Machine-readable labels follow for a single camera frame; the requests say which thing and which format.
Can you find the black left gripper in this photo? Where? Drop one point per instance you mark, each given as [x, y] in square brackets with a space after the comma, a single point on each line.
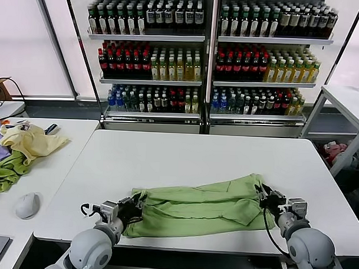
[129, 214]

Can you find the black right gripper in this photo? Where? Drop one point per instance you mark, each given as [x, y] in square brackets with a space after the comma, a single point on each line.
[274, 202]

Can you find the light green shirt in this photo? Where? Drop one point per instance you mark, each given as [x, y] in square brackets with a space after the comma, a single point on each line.
[194, 211]

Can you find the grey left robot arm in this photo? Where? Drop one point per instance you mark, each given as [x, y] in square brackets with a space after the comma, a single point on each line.
[90, 249]

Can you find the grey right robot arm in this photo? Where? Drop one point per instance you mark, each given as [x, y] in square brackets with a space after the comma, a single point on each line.
[308, 248]

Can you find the pink plush toy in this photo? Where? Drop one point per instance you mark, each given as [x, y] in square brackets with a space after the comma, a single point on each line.
[333, 149]

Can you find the white computer mouse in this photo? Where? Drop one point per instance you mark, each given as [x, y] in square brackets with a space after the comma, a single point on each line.
[28, 206]

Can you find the blue white handheld device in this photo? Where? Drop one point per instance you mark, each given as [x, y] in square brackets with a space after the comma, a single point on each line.
[52, 128]

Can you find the pale yellow garment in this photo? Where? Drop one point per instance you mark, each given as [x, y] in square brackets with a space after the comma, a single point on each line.
[34, 142]

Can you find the yellow juice bottle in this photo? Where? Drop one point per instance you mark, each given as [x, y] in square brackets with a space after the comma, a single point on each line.
[297, 73]
[315, 74]
[197, 71]
[188, 71]
[171, 71]
[154, 70]
[180, 71]
[271, 72]
[163, 71]
[288, 73]
[280, 72]
[305, 73]

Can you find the red cap cola bottle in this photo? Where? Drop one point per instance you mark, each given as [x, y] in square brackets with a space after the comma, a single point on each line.
[128, 65]
[103, 64]
[228, 67]
[236, 67]
[137, 65]
[219, 67]
[120, 65]
[254, 68]
[111, 65]
[145, 66]
[245, 68]
[263, 68]

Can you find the white side table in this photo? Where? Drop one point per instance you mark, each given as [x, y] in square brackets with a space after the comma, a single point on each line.
[346, 98]

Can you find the olive green cloth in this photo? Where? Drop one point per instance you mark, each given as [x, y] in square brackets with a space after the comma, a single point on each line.
[4, 175]

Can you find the metal shelf unit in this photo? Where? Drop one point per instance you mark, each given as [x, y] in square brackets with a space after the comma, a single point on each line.
[274, 40]

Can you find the small white desk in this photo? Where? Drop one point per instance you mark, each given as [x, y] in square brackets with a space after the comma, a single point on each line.
[9, 107]

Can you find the left bottle shelf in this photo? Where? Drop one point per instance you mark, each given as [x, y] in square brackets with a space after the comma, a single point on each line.
[146, 37]

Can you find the green cap dark drink bottle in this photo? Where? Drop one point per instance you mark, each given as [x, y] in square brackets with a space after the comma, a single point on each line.
[111, 23]
[102, 23]
[273, 27]
[92, 23]
[254, 26]
[131, 24]
[264, 26]
[233, 25]
[121, 24]
[223, 25]
[244, 26]
[140, 23]

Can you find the brown cardboard box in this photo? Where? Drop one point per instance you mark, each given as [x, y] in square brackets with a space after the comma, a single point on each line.
[4, 89]

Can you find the beige label tea bottle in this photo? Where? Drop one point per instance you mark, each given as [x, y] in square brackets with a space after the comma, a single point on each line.
[294, 21]
[313, 21]
[303, 21]
[284, 20]
[332, 22]
[323, 22]

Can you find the white label dark drink bottle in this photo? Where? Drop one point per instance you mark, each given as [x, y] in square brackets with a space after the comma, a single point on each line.
[160, 17]
[169, 17]
[150, 17]
[198, 17]
[179, 17]
[189, 17]

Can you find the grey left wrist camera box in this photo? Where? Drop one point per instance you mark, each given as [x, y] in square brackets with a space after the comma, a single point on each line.
[109, 210]

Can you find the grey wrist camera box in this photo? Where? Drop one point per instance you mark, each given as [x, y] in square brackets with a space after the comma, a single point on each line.
[109, 210]
[298, 207]

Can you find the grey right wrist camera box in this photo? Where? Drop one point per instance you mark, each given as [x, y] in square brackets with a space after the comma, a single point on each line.
[298, 207]

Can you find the dark metal window post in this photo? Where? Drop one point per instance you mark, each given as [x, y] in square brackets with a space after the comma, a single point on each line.
[56, 38]

